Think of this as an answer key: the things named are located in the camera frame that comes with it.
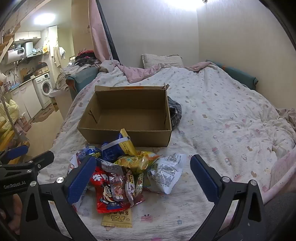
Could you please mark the pink blanket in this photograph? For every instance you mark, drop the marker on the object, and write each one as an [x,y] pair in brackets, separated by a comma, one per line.
[138,73]

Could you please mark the white kitchen base cabinet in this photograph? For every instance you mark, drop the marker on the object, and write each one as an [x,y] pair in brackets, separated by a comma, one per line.
[25,99]

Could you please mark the red cartoon snack packet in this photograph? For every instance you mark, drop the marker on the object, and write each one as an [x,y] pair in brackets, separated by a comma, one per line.
[104,199]

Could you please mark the yellow-green crinkly snack packet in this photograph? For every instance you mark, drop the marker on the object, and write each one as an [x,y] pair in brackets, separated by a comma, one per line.
[136,162]

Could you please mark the pink curtain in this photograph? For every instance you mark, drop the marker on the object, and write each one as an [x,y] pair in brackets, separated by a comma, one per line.
[99,34]

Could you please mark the grey patterned pillow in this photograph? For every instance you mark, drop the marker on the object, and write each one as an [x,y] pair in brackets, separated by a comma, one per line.
[161,60]

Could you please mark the person's left hand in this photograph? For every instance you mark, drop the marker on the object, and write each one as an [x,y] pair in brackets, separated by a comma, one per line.
[16,208]

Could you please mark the white water heater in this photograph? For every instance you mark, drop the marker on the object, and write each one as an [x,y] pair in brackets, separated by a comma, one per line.
[13,54]

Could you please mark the pink bed sheet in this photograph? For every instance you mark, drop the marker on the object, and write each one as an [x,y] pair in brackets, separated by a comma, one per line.
[282,166]

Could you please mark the yellow quilt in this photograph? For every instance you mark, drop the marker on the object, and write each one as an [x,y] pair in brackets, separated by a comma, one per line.
[9,111]

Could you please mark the large white snack packet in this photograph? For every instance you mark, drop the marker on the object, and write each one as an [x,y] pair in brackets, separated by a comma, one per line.
[166,173]

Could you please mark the pile of clothes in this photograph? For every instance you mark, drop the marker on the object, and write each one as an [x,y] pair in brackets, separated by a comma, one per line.
[81,60]

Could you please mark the tan peanut snack packet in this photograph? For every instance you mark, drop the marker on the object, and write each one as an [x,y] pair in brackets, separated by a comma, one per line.
[118,219]

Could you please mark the white washing machine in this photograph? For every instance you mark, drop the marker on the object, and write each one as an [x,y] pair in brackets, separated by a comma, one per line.
[45,89]

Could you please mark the white storage bin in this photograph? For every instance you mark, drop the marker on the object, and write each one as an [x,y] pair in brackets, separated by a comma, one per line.
[62,102]

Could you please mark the dark red snack packet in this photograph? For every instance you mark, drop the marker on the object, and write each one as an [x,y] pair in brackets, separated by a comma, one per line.
[135,197]

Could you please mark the dark grey curtain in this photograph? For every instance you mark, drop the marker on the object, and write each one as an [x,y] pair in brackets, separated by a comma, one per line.
[111,41]

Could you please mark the yellow snack packet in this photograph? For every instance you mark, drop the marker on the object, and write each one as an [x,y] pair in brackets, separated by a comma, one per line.
[128,146]

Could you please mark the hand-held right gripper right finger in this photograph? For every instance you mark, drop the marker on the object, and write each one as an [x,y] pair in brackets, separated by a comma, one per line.
[203,176]

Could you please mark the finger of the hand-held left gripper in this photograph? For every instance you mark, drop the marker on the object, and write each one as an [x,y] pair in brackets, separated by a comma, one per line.
[16,150]
[44,160]

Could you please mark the teal padded bed rail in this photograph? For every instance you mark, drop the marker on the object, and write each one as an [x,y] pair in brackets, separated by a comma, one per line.
[240,76]
[81,75]

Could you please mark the white printed duvet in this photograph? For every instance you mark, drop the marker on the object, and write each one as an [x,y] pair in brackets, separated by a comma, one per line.
[219,115]

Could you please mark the white wall cabinet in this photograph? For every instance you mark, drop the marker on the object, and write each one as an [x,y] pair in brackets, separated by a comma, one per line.
[27,35]

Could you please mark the silver meat snack packet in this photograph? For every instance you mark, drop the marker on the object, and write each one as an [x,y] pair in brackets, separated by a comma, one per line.
[113,168]

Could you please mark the small brown carton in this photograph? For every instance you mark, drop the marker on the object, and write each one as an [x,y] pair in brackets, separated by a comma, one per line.
[40,69]

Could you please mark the hanging beige towel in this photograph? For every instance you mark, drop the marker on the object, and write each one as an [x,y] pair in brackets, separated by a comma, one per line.
[56,55]

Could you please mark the brown floor mat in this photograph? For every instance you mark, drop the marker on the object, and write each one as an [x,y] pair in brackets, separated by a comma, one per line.
[44,115]

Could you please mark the ceiling light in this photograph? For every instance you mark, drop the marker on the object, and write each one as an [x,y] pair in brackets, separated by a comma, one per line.
[44,17]

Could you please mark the brown cardboard box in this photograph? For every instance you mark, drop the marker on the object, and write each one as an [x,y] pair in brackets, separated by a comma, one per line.
[152,139]

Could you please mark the blue and white snack packet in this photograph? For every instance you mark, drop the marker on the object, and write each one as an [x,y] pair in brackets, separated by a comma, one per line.
[91,151]

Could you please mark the blue cartoon snack packet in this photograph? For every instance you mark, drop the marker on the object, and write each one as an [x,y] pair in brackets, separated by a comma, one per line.
[111,153]

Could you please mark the silver range hood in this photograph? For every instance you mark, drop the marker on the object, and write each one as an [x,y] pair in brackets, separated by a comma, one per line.
[29,48]

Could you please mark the grey striped cloth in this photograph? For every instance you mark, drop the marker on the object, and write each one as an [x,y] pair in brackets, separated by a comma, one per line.
[175,111]

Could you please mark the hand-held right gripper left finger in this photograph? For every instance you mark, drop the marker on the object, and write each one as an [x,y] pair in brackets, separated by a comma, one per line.
[81,178]

